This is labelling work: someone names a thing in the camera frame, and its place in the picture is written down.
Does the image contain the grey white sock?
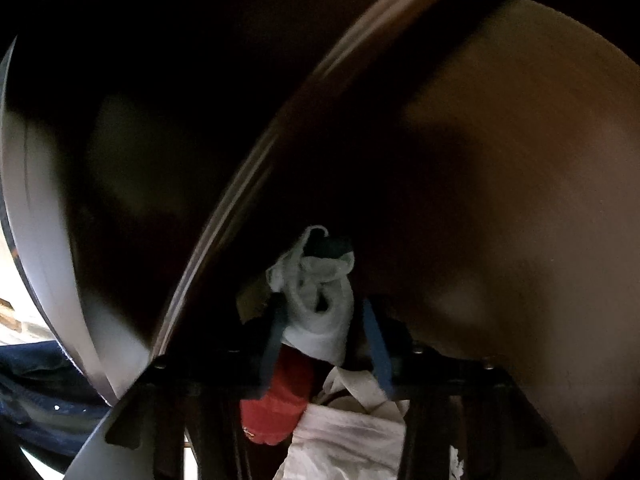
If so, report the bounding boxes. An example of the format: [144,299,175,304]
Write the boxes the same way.
[266,226,355,366]

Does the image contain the white cream garment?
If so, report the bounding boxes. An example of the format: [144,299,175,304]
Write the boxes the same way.
[271,364,467,480]

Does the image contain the small red underwear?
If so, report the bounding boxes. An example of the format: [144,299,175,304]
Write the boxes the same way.
[240,346,312,445]

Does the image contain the dark navy hanging jacket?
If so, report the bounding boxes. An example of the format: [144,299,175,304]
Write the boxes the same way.
[1,340,110,474]

